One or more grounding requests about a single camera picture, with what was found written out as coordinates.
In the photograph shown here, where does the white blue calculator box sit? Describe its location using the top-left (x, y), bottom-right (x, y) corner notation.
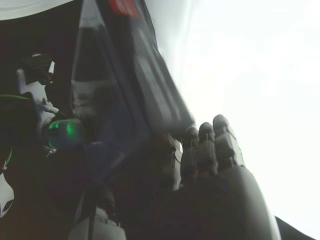
top-left (71, 0), bottom-right (198, 223)

